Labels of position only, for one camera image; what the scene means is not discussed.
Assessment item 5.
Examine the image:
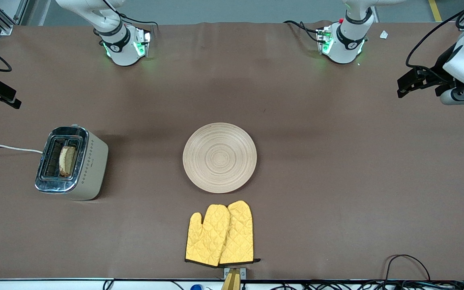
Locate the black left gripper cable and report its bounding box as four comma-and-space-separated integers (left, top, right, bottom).
405, 0, 464, 69

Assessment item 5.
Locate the white toaster power cable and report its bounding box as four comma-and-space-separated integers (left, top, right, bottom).
0, 144, 44, 154

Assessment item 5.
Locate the chrome and beige toaster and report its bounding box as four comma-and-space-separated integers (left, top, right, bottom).
35, 124, 109, 201

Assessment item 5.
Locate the slice of toast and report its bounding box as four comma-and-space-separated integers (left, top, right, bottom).
58, 146, 77, 178

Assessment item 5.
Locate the small metal bracket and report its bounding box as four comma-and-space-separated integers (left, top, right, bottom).
224, 267, 247, 280

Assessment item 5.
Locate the round wooden plate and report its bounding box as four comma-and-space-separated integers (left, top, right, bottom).
182, 122, 257, 194

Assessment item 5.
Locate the black cable bundle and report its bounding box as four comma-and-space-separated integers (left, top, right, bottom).
272, 281, 464, 290

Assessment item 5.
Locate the black arm base cable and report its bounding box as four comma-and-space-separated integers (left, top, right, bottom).
283, 19, 322, 41
99, 0, 159, 29

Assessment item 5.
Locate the black looped cable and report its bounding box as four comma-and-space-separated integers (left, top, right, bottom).
384, 254, 431, 282

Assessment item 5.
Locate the brown table cover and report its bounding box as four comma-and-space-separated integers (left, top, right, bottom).
0, 21, 464, 281

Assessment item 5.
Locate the aluminium frame profile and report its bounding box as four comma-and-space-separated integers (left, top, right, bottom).
0, 0, 29, 36

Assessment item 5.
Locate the yellow quilted oven mitt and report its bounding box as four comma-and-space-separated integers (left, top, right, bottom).
218, 200, 261, 265

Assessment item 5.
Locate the green-lit controller board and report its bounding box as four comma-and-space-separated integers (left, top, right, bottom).
316, 26, 334, 56
133, 27, 153, 58

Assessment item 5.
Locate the yellow oven mitt with thumb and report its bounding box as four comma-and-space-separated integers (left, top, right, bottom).
185, 204, 231, 267

